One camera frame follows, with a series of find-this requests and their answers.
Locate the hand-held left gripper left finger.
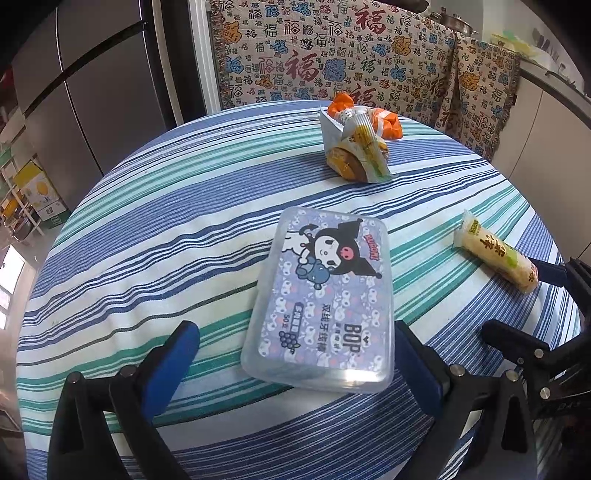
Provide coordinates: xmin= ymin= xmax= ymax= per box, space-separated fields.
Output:
xmin=46 ymin=320 xmax=201 ymax=480

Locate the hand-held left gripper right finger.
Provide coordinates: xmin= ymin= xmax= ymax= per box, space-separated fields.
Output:
xmin=394 ymin=320 xmax=539 ymax=480

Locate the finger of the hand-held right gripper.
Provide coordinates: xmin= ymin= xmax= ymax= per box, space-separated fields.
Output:
xmin=480 ymin=320 xmax=560 ymax=385
xmin=529 ymin=257 xmax=591 ymax=315

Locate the long pale yellow snack packet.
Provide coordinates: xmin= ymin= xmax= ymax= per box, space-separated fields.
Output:
xmin=453 ymin=209 xmax=540 ymax=294

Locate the purple cartoon plastic box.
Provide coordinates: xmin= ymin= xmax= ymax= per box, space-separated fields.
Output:
xmin=240 ymin=206 xmax=395 ymax=393

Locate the white kitchen cabinet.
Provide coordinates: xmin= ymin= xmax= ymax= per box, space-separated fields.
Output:
xmin=489 ymin=60 xmax=591 ymax=259

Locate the printed patterned blanket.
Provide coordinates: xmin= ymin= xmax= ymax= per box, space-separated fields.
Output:
xmin=431 ymin=34 xmax=522 ymax=160
xmin=205 ymin=0 xmax=458 ymax=127

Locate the yellow cardboard box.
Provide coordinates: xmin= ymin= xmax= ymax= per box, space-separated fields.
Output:
xmin=11 ymin=159 xmax=70 ymax=222

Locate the orange white snack wrapper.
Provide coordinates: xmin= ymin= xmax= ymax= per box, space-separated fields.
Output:
xmin=328 ymin=91 xmax=403 ymax=140

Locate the clear yellow green snack wrapper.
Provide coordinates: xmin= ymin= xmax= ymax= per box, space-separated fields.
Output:
xmin=320 ymin=107 xmax=398 ymax=184

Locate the storage shelf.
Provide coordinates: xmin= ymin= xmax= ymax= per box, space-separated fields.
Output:
xmin=0 ymin=138 xmax=70 ymax=241

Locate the pale yellow plastic bag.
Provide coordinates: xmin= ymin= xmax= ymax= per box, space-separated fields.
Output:
xmin=489 ymin=30 xmax=555 ymax=63

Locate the metal pot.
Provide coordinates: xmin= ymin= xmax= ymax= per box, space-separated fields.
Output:
xmin=425 ymin=11 xmax=481 ymax=35

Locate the grey refrigerator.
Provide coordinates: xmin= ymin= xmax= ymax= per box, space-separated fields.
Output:
xmin=9 ymin=0 xmax=185 ymax=176

